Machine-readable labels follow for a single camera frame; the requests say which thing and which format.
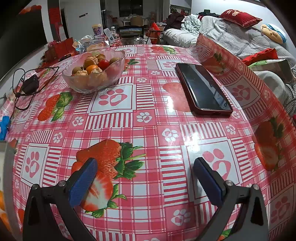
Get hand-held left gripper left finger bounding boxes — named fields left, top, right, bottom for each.
left=22, top=158, right=98, bottom=241

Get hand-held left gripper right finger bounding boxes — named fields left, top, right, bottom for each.
left=193, top=157, right=270, bottom=241

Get white rectangular tray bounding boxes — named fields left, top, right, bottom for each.
left=0, top=140, right=16, bottom=234

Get clear glass bowl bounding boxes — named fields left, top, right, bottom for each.
left=61, top=50, right=126, bottom=93

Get strawberry printed pink tablecloth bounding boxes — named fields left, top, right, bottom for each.
left=0, top=35, right=296, bottom=241

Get black smartphone red case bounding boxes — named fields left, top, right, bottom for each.
left=175, top=62, right=233, bottom=117

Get crumpled blue glove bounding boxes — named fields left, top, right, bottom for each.
left=0, top=115, right=11, bottom=141

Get black power adapter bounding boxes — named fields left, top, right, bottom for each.
left=23, top=74, right=40, bottom=95

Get patterned cushion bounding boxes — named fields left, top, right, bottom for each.
left=248, top=59, right=296, bottom=84

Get red cloth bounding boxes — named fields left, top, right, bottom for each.
left=242, top=48, right=279, bottom=66

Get red gift boxes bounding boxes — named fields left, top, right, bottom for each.
left=48, top=37, right=77, bottom=59

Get clear snack bag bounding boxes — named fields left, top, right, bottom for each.
left=79, top=37, right=111, bottom=52

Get grey striped quilt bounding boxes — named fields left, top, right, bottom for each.
left=199, top=15, right=296, bottom=67

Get white pillow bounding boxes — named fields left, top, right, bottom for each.
left=162, top=28, right=199, bottom=48

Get large glass jar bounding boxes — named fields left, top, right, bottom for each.
left=120, top=31, right=144, bottom=45

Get lidded plastic jar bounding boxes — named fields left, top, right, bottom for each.
left=92, top=23, right=103, bottom=37

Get green patterned cloth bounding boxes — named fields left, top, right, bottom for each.
left=180, top=14, right=201, bottom=35

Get red bag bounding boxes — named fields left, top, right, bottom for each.
left=147, top=22, right=166, bottom=44

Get cartoon face cushion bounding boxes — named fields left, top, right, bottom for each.
left=261, top=23, right=287, bottom=44

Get dark clothes pile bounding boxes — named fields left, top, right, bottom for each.
left=163, top=13, right=185, bottom=30

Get black television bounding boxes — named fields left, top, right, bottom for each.
left=0, top=7, right=49, bottom=61

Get red embroidered pillow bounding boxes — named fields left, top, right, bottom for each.
left=218, top=9, right=263, bottom=28

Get wooden chair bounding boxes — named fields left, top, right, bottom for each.
left=129, top=15, right=145, bottom=27

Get black cable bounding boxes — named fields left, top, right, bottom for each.
left=13, top=66, right=60, bottom=111

